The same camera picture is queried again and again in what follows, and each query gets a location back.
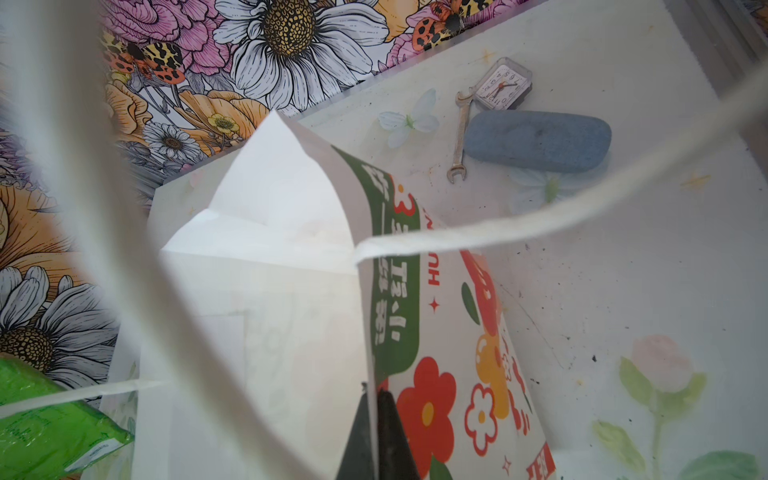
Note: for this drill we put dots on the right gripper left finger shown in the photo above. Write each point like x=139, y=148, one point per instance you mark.
x=357, y=459

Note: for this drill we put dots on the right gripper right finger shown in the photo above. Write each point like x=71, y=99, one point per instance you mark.
x=395, y=458

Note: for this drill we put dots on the white floral paper bag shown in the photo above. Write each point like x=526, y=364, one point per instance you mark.
x=265, y=268

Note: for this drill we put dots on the bright green snack bag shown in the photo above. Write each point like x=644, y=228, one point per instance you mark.
x=55, y=442

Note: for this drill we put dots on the blue grey glasses case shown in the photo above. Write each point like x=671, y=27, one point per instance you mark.
x=542, y=141

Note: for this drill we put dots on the small metal wrench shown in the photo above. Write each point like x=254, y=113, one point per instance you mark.
x=457, y=169

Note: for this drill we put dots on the small square clock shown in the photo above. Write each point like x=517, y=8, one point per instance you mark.
x=504, y=86

